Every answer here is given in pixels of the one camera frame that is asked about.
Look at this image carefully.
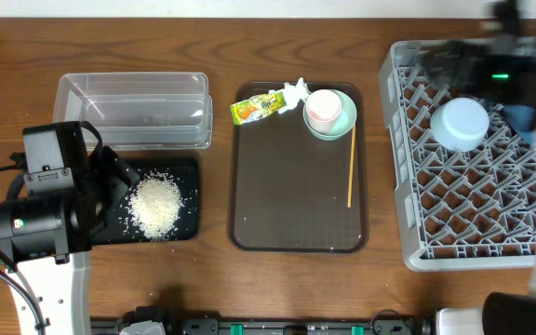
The black plastic tray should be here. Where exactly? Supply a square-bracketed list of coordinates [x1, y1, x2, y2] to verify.
[91, 157, 200, 246]

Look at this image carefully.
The pink cup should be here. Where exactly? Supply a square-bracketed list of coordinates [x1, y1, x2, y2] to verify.
[305, 89, 342, 134]

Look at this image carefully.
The clear plastic bin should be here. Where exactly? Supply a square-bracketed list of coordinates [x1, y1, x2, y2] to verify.
[53, 72, 213, 151]

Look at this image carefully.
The pile of rice grains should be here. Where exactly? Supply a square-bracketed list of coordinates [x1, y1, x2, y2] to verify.
[123, 169, 184, 241]

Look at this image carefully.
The wooden chopstick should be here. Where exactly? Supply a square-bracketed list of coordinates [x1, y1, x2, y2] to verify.
[347, 125, 356, 208]

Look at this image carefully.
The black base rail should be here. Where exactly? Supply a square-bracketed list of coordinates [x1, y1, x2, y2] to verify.
[91, 305, 437, 335]

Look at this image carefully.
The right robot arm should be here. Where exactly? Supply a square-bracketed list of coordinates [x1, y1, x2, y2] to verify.
[421, 1, 536, 334]

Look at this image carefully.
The light blue bowl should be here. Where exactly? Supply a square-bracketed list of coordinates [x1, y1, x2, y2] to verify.
[430, 98, 490, 152]

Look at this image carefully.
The grey dishwasher rack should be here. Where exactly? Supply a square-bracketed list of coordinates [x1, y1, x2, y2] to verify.
[378, 40, 536, 272]

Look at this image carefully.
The dark blue plate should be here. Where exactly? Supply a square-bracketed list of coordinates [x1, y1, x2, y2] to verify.
[503, 105, 536, 144]

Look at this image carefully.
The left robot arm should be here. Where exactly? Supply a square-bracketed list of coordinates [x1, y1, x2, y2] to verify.
[0, 144, 140, 334]

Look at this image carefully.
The green yellow snack wrapper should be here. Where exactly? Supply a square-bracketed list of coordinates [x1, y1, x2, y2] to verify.
[230, 91, 286, 126]

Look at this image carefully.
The crumpled white tissue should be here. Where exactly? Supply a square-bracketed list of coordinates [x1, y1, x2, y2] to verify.
[277, 77, 311, 114]

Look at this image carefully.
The light green saucer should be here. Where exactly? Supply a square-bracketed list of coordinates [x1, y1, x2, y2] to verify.
[303, 89, 357, 141]

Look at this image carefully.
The brown serving tray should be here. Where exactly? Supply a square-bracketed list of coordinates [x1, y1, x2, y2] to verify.
[227, 82, 369, 254]

